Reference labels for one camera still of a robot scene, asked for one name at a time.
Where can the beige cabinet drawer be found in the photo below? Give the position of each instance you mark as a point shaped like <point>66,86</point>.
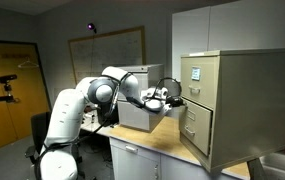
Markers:
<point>203,91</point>
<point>195,122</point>

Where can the white label on drawer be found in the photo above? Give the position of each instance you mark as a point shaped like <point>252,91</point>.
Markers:
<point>195,73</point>

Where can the wire coat hanger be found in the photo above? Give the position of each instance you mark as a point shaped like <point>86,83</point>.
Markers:
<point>28,64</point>

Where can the beige filing cabinet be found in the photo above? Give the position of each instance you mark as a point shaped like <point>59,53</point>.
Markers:
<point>248,118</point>

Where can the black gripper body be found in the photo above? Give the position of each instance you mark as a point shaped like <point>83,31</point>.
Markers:
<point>174,101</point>

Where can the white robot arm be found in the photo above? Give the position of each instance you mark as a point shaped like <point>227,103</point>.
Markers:
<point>56,160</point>

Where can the webcam with purple light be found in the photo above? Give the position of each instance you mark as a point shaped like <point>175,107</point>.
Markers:
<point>92,27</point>

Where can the yellow wooden door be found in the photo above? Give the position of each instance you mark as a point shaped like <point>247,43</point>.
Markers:
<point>28,91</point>

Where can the white wall cabinet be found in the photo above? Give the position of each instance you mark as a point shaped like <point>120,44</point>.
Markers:
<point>243,24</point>

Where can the wood framed whiteboard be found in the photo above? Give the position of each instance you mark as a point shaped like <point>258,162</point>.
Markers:
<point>91,55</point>

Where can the grey under-desk cabinet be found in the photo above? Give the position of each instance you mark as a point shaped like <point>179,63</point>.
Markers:
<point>132,162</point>

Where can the black office chair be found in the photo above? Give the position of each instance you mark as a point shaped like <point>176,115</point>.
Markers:
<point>39,127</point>

